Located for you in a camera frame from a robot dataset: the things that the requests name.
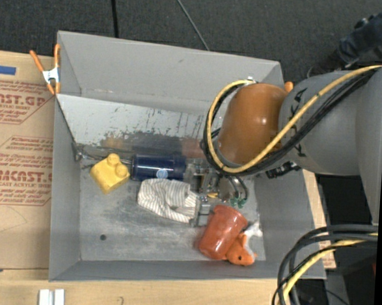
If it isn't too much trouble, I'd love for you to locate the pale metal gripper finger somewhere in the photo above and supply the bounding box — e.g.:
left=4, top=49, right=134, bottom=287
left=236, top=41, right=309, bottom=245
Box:
left=188, top=212, right=210, bottom=230
left=172, top=194, right=213, bottom=216

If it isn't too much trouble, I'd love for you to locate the orange plastic cup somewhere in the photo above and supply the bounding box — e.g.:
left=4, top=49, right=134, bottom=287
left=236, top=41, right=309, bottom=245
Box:
left=197, top=203, right=251, bottom=263

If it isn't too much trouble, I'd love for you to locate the white striped cloth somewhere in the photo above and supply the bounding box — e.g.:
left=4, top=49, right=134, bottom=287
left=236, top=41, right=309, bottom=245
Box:
left=135, top=176, right=200, bottom=224

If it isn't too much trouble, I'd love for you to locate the dark blue can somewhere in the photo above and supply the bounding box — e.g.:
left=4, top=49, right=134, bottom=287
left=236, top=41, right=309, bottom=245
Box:
left=130, top=152, right=189, bottom=185

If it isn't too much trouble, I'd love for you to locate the orange toy animal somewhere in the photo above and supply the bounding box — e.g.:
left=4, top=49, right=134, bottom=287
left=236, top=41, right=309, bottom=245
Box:
left=224, top=219, right=265, bottom=268

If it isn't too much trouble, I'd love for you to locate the grey metal bin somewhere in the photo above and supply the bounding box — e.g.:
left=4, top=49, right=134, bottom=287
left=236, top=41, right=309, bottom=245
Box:
left=39, top=31, right=343, bottom=301

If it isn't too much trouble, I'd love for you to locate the yellow toy building block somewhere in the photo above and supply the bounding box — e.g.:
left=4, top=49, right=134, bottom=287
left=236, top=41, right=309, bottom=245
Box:
left=87, top=152, right=133, bottom=196

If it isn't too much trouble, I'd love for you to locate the brown cardboard board red print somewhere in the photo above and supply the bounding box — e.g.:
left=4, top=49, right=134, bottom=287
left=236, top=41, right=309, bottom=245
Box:
left=0, top=49, right=350, bottom=298

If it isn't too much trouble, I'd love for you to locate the person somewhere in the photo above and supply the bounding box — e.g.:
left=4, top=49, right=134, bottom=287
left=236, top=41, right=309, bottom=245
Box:
left=308, top=0, right=382, bottom=81

